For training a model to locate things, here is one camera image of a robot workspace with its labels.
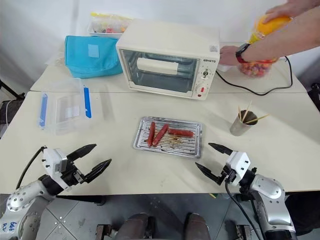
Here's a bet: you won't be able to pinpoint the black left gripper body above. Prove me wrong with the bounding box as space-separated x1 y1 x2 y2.
60 161 88 188

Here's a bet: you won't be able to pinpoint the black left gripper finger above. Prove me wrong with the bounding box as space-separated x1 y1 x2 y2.
66 143 98 165
83 158 113 184

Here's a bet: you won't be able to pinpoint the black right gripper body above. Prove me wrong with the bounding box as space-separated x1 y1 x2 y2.
220 164 238 185

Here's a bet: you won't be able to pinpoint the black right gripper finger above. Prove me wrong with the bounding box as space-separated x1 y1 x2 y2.
207 142 234 156
194 162 224 186

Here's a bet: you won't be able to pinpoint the orange bag of colourful candies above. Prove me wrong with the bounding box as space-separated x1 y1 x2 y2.
237 13 293 79

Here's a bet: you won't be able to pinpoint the person's left hand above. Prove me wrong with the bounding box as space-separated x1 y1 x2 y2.
219 44 241 67

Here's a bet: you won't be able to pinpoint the person's right hand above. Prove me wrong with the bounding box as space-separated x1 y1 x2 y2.
264 0 305 24

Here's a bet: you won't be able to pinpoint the metal cup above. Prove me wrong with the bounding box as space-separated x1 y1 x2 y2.
229 110 259 137

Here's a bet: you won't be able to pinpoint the silver metal grill tray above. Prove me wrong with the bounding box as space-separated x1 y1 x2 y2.
131 115 204 159

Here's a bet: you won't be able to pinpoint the red sausage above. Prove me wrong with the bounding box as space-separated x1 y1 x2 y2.
151 124 170 147
147 121 156 147
167 127 195 138

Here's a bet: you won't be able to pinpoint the clear container with blue clips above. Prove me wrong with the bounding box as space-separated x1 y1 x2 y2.
36 77 93 136

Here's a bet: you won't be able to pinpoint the dark rounded shape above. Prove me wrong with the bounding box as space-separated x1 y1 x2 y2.
117 212 151 240
186 212 210 240

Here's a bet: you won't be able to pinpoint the blue fabric bag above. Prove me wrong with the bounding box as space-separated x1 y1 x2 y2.
64 35 124 80

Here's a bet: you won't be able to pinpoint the clear plastic bag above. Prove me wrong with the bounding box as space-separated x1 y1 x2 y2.
45 48 68 67

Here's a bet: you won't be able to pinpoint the black and red wristwatch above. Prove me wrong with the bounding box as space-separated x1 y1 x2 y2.
235 43 251 64

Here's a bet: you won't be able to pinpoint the black equipment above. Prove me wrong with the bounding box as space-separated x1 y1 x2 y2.
307 83 320 113

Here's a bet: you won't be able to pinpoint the cream toaster oven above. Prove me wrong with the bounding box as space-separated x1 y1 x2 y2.
115 19 221 102

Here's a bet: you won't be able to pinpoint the colourful items in clear bag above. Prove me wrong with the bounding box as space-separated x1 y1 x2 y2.
89 11 136 35

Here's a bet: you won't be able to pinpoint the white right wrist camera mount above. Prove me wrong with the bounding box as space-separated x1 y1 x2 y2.
224 150 252 187

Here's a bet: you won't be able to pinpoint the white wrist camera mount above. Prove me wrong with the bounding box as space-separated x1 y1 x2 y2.
224 150 252 187
41 147 73 193

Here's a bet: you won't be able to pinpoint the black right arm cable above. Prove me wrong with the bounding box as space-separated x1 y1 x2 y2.
224 181 267 240

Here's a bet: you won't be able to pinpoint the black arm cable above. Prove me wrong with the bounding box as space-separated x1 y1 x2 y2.
15 146 48 190
224 181 267 240

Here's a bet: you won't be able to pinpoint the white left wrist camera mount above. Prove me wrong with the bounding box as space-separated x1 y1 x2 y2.
41 147 73 193

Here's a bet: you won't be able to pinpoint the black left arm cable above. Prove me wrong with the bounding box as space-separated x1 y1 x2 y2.
15 146 48 190

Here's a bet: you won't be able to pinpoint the metal foot bracket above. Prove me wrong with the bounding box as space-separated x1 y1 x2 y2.
236 224 251 240

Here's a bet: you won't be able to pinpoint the black oven power cable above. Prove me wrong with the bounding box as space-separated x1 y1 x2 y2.
215 55 294 97

